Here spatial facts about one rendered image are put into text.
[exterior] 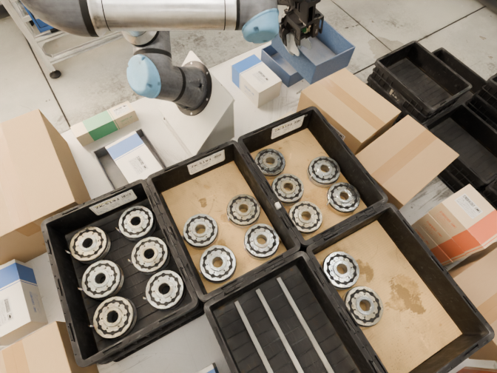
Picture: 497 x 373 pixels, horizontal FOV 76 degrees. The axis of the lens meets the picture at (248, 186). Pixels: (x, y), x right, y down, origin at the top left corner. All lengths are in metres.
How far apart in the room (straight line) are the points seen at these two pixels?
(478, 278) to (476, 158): 1.01
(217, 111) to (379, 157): 0.57
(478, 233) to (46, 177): 1.26
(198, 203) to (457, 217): 0.76
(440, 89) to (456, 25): 1.50
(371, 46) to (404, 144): 1.82
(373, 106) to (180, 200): 0.77
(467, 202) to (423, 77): 1.09
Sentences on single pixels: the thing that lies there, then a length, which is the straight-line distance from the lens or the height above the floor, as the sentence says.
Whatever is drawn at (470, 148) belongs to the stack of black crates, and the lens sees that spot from 2.05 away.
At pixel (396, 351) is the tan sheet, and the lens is 1.01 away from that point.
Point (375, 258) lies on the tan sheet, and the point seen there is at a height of 0.83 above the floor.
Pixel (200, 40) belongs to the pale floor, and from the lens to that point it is 2.83.
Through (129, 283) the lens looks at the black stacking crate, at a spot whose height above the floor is 0.83.
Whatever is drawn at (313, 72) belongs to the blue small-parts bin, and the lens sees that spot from 0.96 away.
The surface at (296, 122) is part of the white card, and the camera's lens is 1.11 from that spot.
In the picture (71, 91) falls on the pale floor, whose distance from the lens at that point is 2.69.
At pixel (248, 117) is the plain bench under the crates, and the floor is 0.70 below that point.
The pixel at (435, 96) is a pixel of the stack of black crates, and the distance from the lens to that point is 2.01.
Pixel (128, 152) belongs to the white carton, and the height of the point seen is 0.79.
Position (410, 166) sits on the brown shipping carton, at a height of 0.86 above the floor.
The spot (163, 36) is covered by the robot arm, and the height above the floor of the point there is 1.10.
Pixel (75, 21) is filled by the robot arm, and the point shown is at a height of 1.38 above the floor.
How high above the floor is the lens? 1.76
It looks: 63 degrees down
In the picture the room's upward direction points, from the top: 3 degrees clockwise
